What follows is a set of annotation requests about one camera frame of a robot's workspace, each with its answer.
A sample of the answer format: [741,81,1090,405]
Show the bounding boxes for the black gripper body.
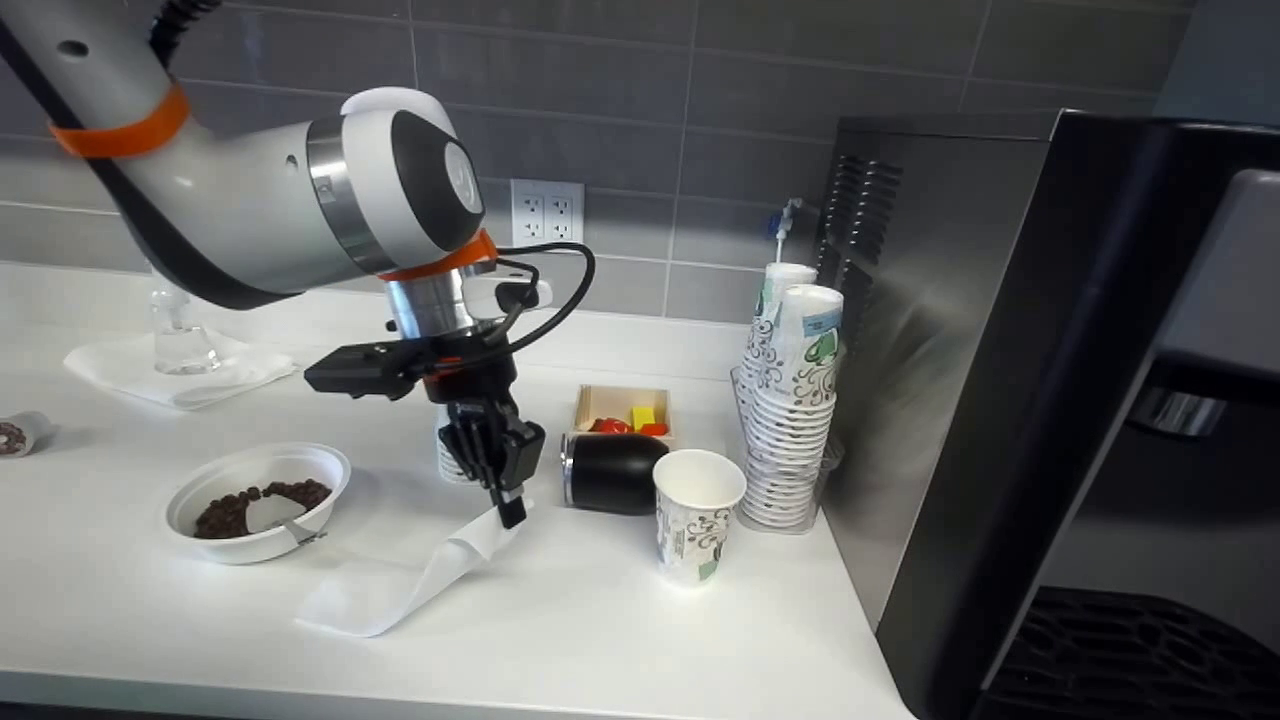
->
[426,350,529,440]

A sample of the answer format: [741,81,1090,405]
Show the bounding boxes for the black tumbler mug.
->
[555,427,671,520]

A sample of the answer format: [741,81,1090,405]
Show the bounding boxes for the white towel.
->
[293,503,537,645]

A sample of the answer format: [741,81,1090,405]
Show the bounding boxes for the red and yellow packets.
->
[586,405,671,442]

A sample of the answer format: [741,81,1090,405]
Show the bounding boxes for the small cardboard box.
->
[574,380,675,442]

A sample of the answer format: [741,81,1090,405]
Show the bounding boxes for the upright printed paper cup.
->
[647,442,753,590]

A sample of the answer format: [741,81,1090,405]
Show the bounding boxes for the white plastic spoon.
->
[245,490,329,550]

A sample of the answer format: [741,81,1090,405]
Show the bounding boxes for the stack of paper cups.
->
[729,355,845,537]

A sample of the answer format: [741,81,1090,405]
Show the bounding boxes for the brown coffee grounds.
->
[193,474,336,545]

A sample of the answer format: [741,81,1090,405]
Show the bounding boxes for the white bowl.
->
[162,440,358,569]

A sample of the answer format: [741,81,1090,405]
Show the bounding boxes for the tall printed paper cup stack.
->
[753,258,821,380]

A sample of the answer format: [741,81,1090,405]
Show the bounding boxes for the clear glass soap bottle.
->
[143,284,223,380]

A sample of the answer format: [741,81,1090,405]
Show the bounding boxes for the short printed paper cup stack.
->
[771,278,849,405]

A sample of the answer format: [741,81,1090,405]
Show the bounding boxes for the thin pale stick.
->
[770,195,809,272]

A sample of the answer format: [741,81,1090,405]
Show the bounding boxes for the small coffee pod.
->
[0,406,57,464]

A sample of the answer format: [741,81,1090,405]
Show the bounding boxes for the black and steel coffee machine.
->
[813,108,1280,720]

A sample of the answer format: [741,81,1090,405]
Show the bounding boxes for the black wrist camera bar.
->
[299,334,522,405]

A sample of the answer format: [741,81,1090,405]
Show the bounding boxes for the black camera cable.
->
[487,240,600,360]

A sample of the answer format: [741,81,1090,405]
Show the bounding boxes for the white wall outlet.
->
[507,177,589,253]

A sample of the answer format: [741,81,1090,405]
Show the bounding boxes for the black braided cable conduit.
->
[143,0,223,69]

